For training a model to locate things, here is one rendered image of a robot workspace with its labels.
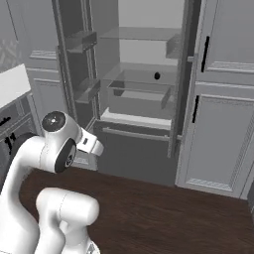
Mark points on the grey open fridge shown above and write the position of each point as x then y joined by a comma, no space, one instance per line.
145,112

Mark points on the grey counter drawer front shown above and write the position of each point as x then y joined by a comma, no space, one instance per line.
10,115

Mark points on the clear fridge crisper drawer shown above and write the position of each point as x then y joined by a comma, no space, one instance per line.
139,96

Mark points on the tall grey cupboard door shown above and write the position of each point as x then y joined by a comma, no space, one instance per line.
221,142

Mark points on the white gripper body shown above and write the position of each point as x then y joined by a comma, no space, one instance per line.
97,147

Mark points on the grey freezer drawer front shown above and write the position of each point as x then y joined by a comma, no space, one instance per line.
139,158

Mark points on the grey fridge door with bins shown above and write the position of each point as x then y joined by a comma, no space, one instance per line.
74,66

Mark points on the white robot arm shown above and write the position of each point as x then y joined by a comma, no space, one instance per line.
29,155

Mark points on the short grey cupboard door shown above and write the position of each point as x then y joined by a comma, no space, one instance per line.
231,36

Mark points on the narrow grey fridge door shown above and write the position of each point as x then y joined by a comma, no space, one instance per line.
185,82

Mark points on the grey tall cabinet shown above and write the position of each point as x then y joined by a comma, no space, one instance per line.
41,66

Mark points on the glass fridge shelf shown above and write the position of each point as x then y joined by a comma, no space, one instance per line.
139,33

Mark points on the dark eggplant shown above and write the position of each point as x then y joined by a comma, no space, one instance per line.
157,75

